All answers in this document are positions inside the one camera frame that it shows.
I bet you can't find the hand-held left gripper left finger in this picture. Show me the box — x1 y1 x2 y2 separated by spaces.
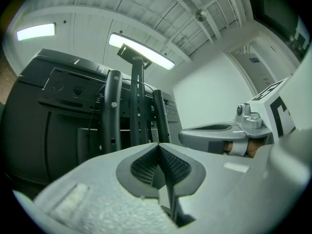
13 142 179 234

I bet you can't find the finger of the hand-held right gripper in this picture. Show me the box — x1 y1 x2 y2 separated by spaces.
178 120 250 148

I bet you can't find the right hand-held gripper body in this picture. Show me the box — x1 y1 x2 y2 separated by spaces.
234 77 297 139

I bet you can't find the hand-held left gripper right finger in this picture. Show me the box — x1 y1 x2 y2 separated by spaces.
158 142 271 234

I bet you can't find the person's right hand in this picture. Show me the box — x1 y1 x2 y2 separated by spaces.
223 137 267 159

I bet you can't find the white door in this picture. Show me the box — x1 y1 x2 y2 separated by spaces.
230 46 278 99

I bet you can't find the large black television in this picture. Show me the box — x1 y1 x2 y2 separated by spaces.
0 48 182 187

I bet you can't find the dark glass window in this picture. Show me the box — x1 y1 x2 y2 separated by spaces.
251 0 312 58

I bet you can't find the silver ceiling dome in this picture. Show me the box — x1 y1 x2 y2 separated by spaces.
194 8 208 22

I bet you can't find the long ceiling light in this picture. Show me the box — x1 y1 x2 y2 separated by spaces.
16 22 56 41
108 32 176 70

